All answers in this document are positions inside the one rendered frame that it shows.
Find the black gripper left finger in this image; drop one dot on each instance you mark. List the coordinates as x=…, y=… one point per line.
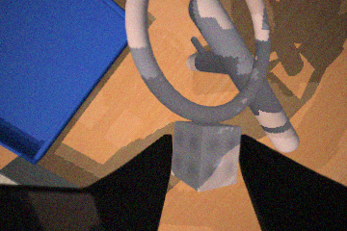
x=130, y=198

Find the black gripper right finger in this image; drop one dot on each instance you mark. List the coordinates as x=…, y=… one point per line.
x=287, y=196

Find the blue tray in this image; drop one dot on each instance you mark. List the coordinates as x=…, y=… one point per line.
x=53, y=53

